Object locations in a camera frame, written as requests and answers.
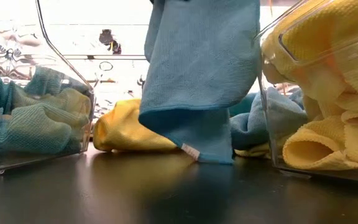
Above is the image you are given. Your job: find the black ceiling cable reel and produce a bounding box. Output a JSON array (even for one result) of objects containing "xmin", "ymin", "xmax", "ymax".
[{"xmin": 99, "ymin": 29, "xmax": 122, "ymax": 55}]

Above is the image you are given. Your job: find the yellow microfiber towel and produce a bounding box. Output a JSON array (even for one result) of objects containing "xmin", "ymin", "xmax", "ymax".
[
  {"xmin": 93, "ymin": 98, "xmax": 178, "ymax": 153},
  {"xmin": 282, "ymin": 116, "xmax": 358, "ymax": 172},
  {"xmin": 234, "ymin": 136, "xmax": 281, "ymax": 159},
  {"xmin": 261, "ymin": 0, "xmax": 358, "ymax": 116}
]

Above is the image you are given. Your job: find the hanging black cable loop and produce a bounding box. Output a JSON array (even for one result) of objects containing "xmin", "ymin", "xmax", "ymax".
[{"xmin": 99, "ymin": 60, "xmax": 114, "ymax": 72}]

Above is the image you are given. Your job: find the long ceiling light bar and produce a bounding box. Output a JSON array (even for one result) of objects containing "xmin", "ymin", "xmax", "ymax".
[{"xmin": 62, "ymin": 54, "xmax": 147, "ymax": 60}]

